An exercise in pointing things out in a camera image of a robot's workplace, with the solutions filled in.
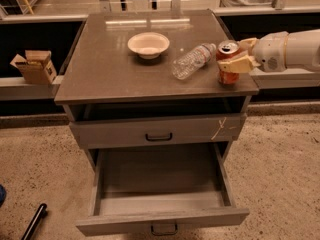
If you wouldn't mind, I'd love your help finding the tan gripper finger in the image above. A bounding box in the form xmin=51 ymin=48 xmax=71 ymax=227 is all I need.
xmin=238 ymin=38 xmax=258 ymax=55
xmin=218 ymin=55 xmax=260 ymax=73

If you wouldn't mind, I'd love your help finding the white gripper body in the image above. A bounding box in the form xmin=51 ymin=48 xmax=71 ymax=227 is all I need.
xmin=252 ymin=31 xmax=289 ymax=72

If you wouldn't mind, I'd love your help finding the red coke can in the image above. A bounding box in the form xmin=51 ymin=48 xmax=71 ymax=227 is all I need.
xmin=216 ymin=40 xmax=240 ymax=85

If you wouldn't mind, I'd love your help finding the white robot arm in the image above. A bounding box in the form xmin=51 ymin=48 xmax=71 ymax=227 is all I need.
xmin=216 ymin=29 xmax=320 ymax=73

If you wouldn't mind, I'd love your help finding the closed top drawer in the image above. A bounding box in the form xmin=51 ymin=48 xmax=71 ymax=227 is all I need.
xmin=69 ymin=113 xmax=246 ymax=149

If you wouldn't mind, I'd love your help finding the grey drawer cabinet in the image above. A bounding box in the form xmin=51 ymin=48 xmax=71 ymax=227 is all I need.
xmin=55 ymin=10 xmax=258 ymax=164

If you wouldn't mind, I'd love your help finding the open middle drawer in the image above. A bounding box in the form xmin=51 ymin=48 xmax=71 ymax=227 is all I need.
xmin=76 ymin=143 xmax=249 ymax=236

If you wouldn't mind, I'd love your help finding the clear plastic water bottle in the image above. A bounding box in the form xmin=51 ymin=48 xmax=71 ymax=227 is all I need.
xmin=172 ymin=43 xmax=216 ymax=80

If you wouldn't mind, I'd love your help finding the white bowl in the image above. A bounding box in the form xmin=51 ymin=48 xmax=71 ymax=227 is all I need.
xmin=127 ymin=32 xmax=170 ymax=59

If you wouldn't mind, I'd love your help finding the open cardboard box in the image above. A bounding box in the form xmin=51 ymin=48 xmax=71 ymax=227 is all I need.
xmin=10 ymin=50 xmax=57 ymax=85

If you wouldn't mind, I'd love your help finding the black rod on floor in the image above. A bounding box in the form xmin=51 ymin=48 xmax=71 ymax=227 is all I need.
xmin=21 ymin=203 xmax=47 ymax=240

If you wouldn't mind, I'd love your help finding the blue object at edge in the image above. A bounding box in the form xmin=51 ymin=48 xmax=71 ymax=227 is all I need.
xmin=0 ymin=184 xmax=6 ymax=207

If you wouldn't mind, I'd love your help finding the black top drawer handle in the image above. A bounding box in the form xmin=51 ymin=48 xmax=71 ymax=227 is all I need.
xmin=145 ymin=132 xmax=173 ymax=142

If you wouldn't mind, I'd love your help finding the black drawer handle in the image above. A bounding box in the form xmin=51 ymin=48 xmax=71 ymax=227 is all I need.
xmin=150 ymin=224 xmax=178 ymax=236
xmin=145 ymin=132 xmax=173 ymax=142

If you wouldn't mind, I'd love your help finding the black middle drawer handle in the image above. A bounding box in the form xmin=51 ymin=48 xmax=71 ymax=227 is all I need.
xmin=150 ymin=224 xmax=178 ymax=236

